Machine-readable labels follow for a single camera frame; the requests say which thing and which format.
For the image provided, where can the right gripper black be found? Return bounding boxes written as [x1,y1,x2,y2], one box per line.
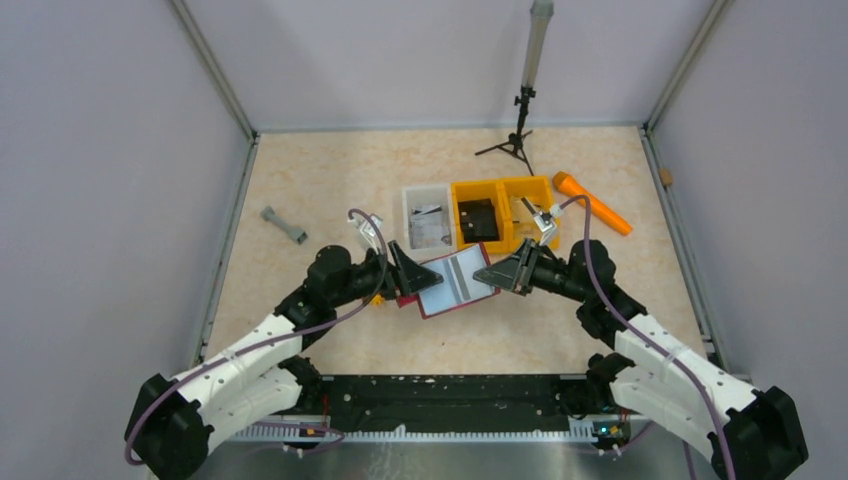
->
[475,237,590,303]

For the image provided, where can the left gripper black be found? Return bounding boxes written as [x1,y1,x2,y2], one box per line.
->
[330,240,442,308]

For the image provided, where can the red leather card holder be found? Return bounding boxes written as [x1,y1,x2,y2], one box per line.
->
[398,243,501,319]

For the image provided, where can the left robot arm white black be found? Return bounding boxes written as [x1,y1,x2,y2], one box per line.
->
[124,242,444,479]

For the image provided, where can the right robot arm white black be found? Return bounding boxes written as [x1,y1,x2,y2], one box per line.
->
[473,240,809,479]

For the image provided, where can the yellow bin with clear bag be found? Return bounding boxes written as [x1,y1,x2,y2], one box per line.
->
[502,176,554,250]

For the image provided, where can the clear plastic bin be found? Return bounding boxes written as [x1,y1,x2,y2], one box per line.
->
[400,183,458,261]

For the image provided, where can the small packets in clear bin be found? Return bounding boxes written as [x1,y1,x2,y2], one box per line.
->
[408,205,452,250]

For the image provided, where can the black part in bin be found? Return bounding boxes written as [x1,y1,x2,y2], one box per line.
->
[458,199,500,243]

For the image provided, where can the yellow bin with black part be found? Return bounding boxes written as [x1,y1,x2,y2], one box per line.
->
[451,180,511,255]

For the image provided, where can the orange toy microphone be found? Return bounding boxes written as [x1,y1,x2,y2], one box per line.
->
[552,171,633,236]

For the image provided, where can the grey dumbbell shaped part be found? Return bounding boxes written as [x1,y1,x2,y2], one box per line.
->
[260,206,308,245]

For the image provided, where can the black tripod with grey pole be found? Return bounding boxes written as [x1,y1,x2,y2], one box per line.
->
[474,0,555,176]

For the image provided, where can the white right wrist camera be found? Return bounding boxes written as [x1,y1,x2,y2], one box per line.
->
[532,204,563,246]

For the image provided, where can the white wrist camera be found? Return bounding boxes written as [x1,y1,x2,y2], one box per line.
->
[532,204,563,246]
[348,214,382,252]

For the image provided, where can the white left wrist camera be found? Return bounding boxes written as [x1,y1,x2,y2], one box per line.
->
[348,214,382,252]

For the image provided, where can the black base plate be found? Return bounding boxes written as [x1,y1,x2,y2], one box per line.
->
[285,374,635,436]

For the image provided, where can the small tan wall knob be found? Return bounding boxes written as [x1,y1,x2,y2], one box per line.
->
[658,168,674,188]

